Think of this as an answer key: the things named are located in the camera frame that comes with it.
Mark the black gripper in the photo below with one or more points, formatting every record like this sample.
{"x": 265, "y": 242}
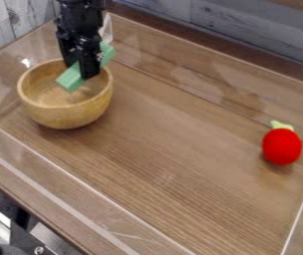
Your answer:
{"x": 79, "y": 23}

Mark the green rectangular block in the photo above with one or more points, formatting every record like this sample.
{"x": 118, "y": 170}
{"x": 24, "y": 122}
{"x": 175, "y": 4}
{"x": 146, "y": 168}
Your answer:
{"x": 71, "y": 80}

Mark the wooden bowl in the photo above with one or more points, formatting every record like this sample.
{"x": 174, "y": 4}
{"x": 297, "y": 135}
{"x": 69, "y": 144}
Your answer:
{"x": 55, "y": 108}

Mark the red plush strawberry toy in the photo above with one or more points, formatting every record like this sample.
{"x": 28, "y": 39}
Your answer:
{"x": 281, "y": 144}

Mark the black metal equipment base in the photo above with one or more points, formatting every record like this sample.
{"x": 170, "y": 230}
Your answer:
{"x": 19, "y": 242}

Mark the clear acrylic corner bracket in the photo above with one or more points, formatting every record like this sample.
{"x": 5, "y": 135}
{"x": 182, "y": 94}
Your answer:
{"x": 107, "y": 30}

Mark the clear acrylic tray wall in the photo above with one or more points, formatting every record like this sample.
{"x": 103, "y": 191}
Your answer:
{"x": 77, "y": 211}

